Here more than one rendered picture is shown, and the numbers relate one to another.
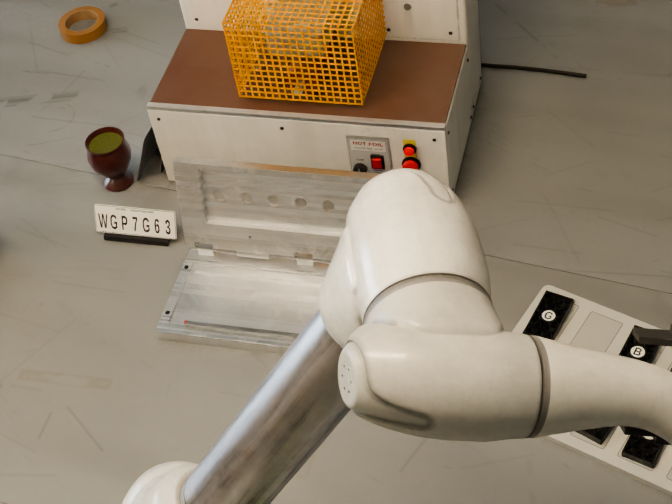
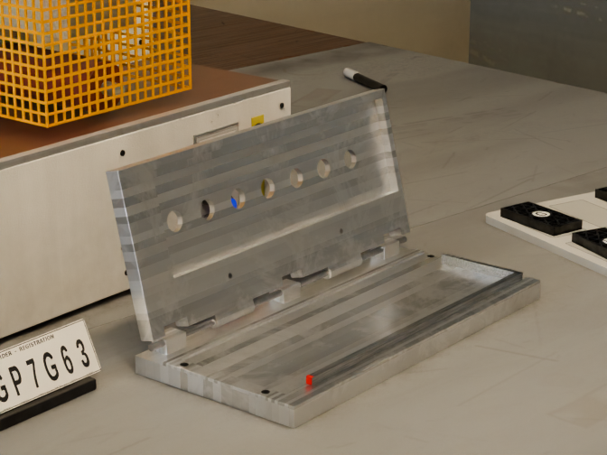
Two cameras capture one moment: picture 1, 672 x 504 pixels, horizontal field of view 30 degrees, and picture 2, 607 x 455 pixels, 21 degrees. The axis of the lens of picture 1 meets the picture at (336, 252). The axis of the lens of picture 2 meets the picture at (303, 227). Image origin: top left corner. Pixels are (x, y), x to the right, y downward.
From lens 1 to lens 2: 216 cm
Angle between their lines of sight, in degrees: 65
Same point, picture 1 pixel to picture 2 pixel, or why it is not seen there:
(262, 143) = (94, 198)
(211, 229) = (182, 286)
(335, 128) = (182, 127)
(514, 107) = not seen: hidden behind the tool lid
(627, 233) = (445, 180)
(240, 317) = (340, 351)
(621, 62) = not seen: hidden behind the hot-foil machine
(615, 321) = (574, 201)
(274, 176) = (233, 152)
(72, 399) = not seen: outside the picture
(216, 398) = (469, 409)
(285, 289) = (322, 318)
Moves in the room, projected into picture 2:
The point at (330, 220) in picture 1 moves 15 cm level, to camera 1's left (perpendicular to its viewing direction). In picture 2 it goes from (302, 203) to (257, 245)
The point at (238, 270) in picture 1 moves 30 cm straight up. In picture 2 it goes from (241, 337) to (238, 52)
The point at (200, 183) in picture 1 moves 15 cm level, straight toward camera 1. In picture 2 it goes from (156, 199) to (304, 208)
